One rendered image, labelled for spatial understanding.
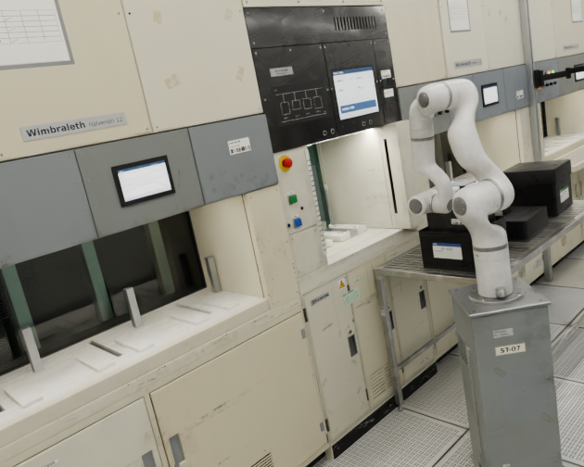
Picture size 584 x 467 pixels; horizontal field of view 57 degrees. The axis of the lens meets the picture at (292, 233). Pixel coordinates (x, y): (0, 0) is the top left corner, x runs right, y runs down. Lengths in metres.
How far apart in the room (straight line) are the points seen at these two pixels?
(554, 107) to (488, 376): 3.75
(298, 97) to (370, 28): 0.61
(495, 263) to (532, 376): 0.42
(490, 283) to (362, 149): 1.11
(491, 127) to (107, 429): 3.16
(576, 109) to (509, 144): 1.50
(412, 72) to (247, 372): 1.72
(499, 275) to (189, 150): 1.17
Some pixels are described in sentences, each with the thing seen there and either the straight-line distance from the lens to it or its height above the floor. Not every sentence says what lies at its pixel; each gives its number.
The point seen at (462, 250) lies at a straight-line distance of 2.34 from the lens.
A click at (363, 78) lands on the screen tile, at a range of 2.60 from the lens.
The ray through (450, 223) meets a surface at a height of 0.96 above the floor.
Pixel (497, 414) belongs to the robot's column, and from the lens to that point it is 2.16.
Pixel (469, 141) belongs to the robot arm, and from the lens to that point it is 1.97.
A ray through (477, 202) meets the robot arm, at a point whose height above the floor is 1.13.
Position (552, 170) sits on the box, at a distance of 3.06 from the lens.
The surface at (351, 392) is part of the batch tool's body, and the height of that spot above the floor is 0.24.
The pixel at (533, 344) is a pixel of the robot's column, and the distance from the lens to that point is 2.07.
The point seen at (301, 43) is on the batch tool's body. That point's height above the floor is 1.81.
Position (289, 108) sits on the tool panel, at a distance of 2.23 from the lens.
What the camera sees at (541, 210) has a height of 0.86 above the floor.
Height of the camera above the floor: 1.54
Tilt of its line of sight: 12 degrees down
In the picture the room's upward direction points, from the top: 11 degrees counter-clockwise
